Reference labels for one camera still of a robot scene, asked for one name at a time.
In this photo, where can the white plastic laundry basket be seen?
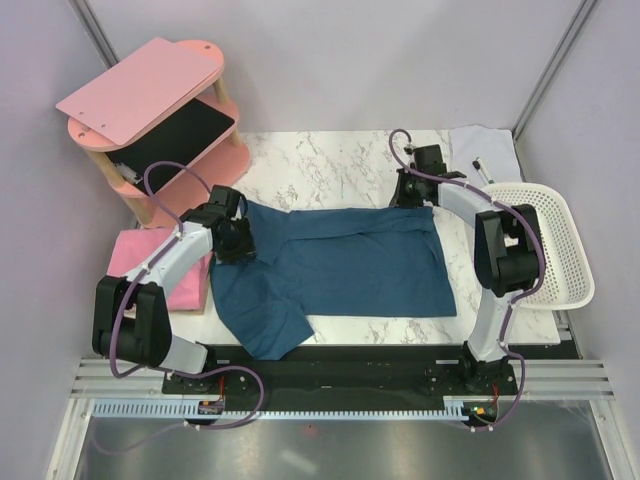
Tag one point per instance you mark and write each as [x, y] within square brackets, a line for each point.
[568, 282]

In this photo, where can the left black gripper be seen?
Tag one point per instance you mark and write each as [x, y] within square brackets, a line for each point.
[246, 248]

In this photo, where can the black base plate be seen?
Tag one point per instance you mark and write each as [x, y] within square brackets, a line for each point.
[429, 370]

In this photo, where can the pink wooden shelf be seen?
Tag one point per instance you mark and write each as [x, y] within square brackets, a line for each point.
[129, 100]

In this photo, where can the black white marker pen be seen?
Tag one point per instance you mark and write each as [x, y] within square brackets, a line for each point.
[482, 170]

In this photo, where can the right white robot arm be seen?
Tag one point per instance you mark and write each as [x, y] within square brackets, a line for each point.
[508, 256]

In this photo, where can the dark blue t shirt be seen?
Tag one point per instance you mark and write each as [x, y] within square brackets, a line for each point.
[385, 262]

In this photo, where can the small white shelf clip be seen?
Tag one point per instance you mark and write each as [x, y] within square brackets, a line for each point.
[130, 175]

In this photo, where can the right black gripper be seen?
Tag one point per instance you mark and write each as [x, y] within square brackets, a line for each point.
[400, 199]

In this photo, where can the black mat on shelf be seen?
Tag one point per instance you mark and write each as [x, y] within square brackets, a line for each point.
[180, 138]

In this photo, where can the white cable duct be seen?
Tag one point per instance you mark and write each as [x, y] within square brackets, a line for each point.
[192, 409]

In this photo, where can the white cloth in corner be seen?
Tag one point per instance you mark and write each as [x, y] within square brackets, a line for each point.
[494, 146]

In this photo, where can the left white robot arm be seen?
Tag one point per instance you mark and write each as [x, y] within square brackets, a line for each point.
[131, 326]

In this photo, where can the folded pink t shirt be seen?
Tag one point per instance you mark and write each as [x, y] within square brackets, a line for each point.
[132, 247]

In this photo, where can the aluminium rail frame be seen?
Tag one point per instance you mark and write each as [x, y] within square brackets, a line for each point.
[542, 380]

